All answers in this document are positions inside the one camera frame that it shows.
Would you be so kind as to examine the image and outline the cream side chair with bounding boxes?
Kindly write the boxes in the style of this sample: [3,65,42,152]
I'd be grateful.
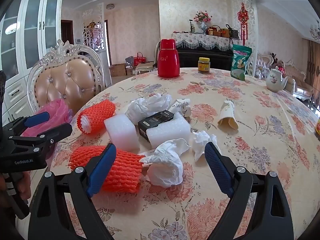
[135,41,161,75]

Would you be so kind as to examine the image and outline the white lattice partition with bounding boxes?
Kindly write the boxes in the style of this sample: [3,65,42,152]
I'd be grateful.
[82,2,112,87]
[231,0,258,77]

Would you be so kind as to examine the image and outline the dark wooden door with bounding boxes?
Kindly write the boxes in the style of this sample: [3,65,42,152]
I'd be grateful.
[61,19,73,47]

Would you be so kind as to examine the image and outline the red thermos flask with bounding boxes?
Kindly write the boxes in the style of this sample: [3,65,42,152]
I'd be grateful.
[157,39,180,78]

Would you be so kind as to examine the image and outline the red knot hanging ornament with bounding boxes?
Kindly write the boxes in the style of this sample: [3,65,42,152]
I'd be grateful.
[237,0,249,40]

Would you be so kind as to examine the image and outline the pink flowers in vase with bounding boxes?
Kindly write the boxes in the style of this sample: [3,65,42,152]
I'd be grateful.
[194,10,213,34]

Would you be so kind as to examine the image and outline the silver ornate chair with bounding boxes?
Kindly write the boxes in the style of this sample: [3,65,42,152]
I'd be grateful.
[254,52,274,79]

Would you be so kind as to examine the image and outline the green snack bag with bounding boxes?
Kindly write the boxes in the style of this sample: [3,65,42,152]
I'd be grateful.
[230,44,253,82]

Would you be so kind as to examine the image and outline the paper wrapper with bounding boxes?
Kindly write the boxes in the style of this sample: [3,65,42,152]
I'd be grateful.
[217,100,239,130]

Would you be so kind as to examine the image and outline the black cardboard box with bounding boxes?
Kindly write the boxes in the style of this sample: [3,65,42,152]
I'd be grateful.
[138,110,175,142]

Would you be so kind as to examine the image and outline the black handbag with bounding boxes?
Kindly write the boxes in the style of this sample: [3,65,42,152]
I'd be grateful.
[225,24,240,39]

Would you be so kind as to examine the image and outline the red bag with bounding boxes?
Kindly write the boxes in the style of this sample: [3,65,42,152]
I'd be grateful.
[134,52,147,64]

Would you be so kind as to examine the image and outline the white plastic bag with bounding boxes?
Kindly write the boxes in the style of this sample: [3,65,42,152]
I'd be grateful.
[125,93,173,125]

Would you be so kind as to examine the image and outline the white foam net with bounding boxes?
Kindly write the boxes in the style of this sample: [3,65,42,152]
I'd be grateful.
[104,113,140,152]

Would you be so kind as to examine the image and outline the cream ornate sofa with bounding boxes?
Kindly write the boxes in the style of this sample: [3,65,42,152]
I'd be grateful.
[281,59,316,101]

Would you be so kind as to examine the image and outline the crystal wall lamp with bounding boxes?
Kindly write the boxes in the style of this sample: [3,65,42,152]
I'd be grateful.
[309,20,320,40]

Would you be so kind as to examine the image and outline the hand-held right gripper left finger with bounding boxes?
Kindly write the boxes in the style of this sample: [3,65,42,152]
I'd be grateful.
[28,143,117,240]

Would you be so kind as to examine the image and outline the black piano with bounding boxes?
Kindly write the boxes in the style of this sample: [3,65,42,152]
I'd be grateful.
[175,46,234,72]

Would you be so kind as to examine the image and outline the large white tissue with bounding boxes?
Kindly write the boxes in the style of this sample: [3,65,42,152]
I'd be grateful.
[139,138,192,187]

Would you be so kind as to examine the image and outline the small orange foam net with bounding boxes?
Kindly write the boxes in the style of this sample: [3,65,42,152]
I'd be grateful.
[76,99,116,133]

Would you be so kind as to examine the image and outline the brown door frame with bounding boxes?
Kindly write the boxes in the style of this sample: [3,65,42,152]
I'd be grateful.
[104,19,112,67]

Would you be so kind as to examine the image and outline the white foam sheet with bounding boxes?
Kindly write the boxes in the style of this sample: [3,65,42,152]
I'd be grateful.
[146,112,192,147]

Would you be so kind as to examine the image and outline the bin with pink bag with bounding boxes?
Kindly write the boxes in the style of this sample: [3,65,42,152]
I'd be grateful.
[21,98,73,160]

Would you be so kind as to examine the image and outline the person's left hand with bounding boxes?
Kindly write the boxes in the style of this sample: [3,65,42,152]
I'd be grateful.
[14,172,32,206]

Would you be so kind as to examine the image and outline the small white tissue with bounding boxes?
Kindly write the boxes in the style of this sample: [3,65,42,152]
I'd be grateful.
[192,130,222,162]

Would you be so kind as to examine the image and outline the cream tufted dining chair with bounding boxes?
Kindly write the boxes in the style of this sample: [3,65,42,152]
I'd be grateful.
[26,39,105,115]

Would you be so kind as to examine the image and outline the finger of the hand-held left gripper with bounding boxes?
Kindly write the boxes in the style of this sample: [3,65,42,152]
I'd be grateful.
[8,122,73,153]
[3,111,51,137]

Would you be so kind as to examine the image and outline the white tall cabinet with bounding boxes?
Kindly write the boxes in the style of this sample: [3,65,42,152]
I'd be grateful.
[0,0,63,128]

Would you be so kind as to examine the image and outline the large orange foam net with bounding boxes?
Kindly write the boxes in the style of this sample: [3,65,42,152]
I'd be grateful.
[68,145,146,193]

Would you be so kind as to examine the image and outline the glass jar yellow label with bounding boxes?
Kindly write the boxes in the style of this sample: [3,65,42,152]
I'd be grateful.
[198,57,211,74]

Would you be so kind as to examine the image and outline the brown cardboard box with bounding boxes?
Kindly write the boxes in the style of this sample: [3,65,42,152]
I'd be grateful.
[109,64,127,77]

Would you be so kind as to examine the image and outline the floral lace piano cover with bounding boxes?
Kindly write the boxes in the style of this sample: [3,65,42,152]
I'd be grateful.
[171,32,244,52]

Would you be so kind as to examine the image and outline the floral tablecloth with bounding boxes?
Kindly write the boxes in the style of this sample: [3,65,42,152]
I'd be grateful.
[49,67,320,240]

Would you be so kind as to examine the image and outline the brown curtain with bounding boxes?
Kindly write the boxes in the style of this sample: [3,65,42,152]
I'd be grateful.
[301,39,320,85]

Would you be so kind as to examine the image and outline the small flat white card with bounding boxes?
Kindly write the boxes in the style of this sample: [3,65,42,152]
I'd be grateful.
[137,148,157,158]

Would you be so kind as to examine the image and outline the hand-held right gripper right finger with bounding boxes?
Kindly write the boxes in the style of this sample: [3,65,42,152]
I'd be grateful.
[204,141,294,240]

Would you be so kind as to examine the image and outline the white floral teapot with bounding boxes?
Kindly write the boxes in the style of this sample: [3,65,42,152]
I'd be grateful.
[265,66,290,92]

